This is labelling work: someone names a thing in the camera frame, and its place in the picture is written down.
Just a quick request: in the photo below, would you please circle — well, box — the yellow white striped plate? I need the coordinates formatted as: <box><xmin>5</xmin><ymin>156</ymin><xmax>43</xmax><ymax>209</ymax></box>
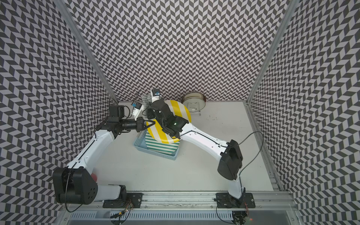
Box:
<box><xmin>143</xmin><ymin>99</ymin><xmax>191</xmax><ymax>144</ymax></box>

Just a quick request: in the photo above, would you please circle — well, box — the green white striped plate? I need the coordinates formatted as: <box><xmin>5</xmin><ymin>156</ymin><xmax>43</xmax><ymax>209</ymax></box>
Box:
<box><xmin>145</xmin><ymin>131</ymin><xmax>180</xmax><ymax>156</ymax></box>

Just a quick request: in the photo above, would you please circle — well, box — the grey microfibre cloth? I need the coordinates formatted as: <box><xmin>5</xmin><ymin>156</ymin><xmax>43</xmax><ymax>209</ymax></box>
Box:
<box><xmin>141</xmin><ymin>94</ymin><xmax>152</xmax><ymax>111</ymax></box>

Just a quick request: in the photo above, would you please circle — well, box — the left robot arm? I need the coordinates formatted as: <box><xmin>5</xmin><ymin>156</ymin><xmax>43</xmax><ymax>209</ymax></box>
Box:
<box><xmin>52</xmin><ymin>106</ymin><xmax>155</xmax><ymax>205</ymax></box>

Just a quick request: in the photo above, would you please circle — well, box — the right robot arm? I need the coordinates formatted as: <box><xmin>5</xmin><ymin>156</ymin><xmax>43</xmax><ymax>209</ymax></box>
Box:
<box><xmin>142</xmin><ymin>98</ymin><xmax>245</xmax><ymax>199</ymax></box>

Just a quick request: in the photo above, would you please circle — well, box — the brown rimmed floral plate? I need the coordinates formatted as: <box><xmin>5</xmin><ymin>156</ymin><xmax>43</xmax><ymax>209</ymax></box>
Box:
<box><xmin>181</xmin><ymin>92</ymin><xmax>206</xmax><ymax>110</ymax></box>

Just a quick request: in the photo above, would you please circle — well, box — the light blue plastic basket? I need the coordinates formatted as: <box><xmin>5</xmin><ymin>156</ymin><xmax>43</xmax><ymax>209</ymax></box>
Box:
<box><xmin>133</xmin><ymin>131</ymin><xmax>180</xmax><ymax>160</ymax></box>

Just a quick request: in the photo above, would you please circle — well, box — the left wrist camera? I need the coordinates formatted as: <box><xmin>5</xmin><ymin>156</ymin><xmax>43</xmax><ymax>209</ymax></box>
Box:
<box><xmin>132</xmin><ymin>102</ymin><xmax>143</xmax><ymax>120</ymax></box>

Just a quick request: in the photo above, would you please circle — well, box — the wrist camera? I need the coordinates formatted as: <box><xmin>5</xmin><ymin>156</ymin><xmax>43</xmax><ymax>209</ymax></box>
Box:
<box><xmin>132</xmin><ymin>102</ymin><xmax>143</xmax><ymax>120</ymax></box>
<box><xmin>151</xmin><ymin>88</ymin><xmax>162</xmax><ymax>103</ymax></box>

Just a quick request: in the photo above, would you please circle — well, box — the chrome wire plate stand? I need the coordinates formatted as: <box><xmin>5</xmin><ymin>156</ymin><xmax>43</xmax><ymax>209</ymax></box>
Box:
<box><xmin>187</xmin><ymin>102</ymin><xmax>201</xmax><ymax>114</ymax></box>

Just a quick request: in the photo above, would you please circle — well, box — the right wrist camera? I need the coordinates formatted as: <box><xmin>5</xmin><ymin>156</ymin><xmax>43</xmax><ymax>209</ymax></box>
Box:
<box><xmin>151</xmin><ymin>88</ymin><xmax>162</xmax><ymax>103</ymax></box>

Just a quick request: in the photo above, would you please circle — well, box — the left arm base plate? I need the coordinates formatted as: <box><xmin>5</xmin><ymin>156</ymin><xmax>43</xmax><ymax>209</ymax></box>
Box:
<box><xmin>103</xmin><ymin>192</ymin><xmax>143</xmax><ymax>209</ymax></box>

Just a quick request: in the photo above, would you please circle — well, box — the aluminium front rail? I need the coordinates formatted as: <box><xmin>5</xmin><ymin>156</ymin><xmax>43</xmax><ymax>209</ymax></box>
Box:
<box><xmin>63</xmin><ymin>190</ymin><xmax>296</xmax><ymax>212</ymax></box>

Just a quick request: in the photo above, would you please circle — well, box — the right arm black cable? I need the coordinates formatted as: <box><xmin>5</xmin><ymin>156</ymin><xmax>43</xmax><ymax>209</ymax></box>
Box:
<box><xmin>238</xmin><ymin>131</ymin><xmax>265</xmax><ymax>181</ymax></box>

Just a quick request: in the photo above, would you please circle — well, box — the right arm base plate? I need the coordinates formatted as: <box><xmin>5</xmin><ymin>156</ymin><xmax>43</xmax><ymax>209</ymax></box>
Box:
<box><xmin>214</xmin><ymin>192</ymin><xmax>256</xmax><ymax>209</ymax></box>

